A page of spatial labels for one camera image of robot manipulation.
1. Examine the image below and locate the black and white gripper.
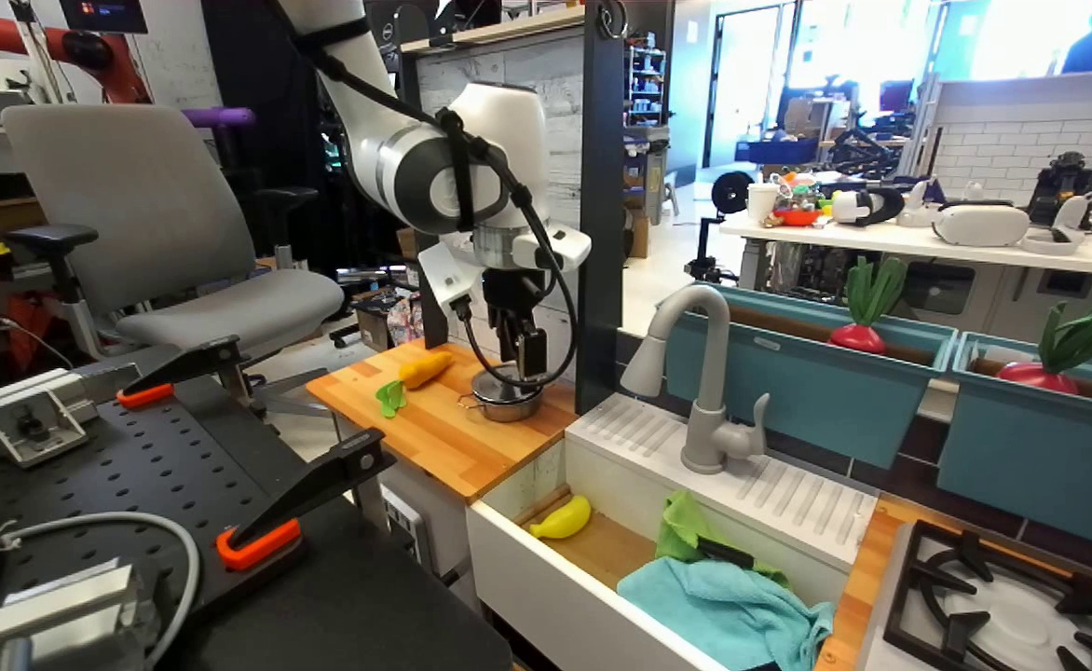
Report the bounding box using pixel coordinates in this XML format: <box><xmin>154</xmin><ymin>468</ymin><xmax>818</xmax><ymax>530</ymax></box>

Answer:
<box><xmin>417</xmin><ymin>224</ymin><xmax>592</xmax><ymax>372</ymax></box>

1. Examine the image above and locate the orange plush carrot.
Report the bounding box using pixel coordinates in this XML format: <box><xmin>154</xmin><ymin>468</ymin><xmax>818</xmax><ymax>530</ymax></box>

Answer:
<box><xmin>376</xmin><ymin>350</ymin><xmax>451</xmax><ymax>419</ymax></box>

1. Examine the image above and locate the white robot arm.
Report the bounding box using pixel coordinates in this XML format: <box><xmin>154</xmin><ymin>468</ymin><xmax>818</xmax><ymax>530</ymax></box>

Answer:
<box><xmin>277</xmin><ymin>0</ymin><xmax>592</xmax><ymax>385</ymax></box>

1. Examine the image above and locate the small silver pot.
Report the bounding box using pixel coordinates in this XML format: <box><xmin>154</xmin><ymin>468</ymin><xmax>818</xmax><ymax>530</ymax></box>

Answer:
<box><xmin>471</xmin><ymin>372</ymin><xmax>541</xmax><ymax>423</ymax></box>

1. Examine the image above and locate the wooden butcher block counter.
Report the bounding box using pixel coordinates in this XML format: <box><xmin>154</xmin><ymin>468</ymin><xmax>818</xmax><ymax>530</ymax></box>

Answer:
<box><xmin>305</xmin><ymin>343</ymin><xmax>574</xmax><ymax>500</ymax></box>

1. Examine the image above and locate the yellow toy banana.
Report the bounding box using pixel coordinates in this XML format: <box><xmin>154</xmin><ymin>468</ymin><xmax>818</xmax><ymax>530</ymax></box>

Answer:
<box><xmin>528</xmin><ymin>498</ymin><xmax>592</xmax><ymax>540</ymax></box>

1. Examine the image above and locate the grey toy faucet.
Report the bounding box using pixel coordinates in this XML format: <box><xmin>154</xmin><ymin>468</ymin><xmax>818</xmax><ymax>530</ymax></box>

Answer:
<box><xmin>617</xmin><ymin>284</ymin><xmax>770</xmax><ymax>474</ymax></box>

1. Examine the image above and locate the green cloth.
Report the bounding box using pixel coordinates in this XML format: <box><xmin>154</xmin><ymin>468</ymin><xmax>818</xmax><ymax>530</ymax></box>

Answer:
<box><xmin>657</xmin><ymin>493</ymin><xmax>782</xmax><ymax>583</ymax></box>

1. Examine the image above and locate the teal planter box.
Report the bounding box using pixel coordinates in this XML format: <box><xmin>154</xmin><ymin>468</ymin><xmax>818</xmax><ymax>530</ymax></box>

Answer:
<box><xmin>939</xmin><ymin>332</ymin><xmax>1092</xmax><ymax>540</ymax></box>
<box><xmin>723</xmin><ymin>286</ymin><xmax>956</xmax><ymax>471</ymax></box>

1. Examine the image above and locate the black orange clamp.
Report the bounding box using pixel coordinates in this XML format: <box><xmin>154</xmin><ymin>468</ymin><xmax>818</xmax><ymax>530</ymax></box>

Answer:
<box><xmin>116</xmin><ymin>341</ymin><xmax>237</xmax><ymax>409</ymax></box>
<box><xmin>211</xmin><ymin>428</ymin><xmax>392</xmax><ymax>576</ymax></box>

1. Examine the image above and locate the teal cloth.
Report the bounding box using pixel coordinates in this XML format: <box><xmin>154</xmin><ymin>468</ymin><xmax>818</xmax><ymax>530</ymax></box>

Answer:
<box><xmin>617</xmin><ymin>560</ymin><xmax>833</xmax><ymax>671</ymax></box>

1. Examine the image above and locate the red toy radish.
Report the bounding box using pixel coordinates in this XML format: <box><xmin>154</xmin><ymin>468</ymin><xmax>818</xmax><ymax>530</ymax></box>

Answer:
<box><xmin>996</xmin><ymin>307</ymin><xmax>1092</xmax><ymax>393</ymax></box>
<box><xmin>831</xmin><ymin>258</ymin><xmax>910</xmax><ymax>356</ymax></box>

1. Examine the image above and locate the grey office chair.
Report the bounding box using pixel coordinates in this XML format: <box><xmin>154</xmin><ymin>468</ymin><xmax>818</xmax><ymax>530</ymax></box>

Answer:
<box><xmin>0</xmin><ymin>106</ymin><xmax>343</xmax><ymax>358</ymax></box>

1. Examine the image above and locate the black perforated table plate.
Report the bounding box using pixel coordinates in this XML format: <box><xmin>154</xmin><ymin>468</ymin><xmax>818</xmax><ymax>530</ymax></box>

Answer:
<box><xmin>0</xmin><ymin>385</ymin><xmax>312</xmax><ymax>665</ymax></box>

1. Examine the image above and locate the toy stove top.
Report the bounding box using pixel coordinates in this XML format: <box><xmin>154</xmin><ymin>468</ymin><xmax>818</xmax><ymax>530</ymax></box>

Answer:
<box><xmin>862</xmin><ymin>522</ymin><xmax>1092</xmax><ymax>671</ymax></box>

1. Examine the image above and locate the black vertical frame post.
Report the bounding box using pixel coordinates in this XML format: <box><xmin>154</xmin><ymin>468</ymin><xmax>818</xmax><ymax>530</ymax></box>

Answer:
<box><xmin>574</xmin><ymin>0</ymin><xmax>625</xmax><ymax>409</ymax></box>

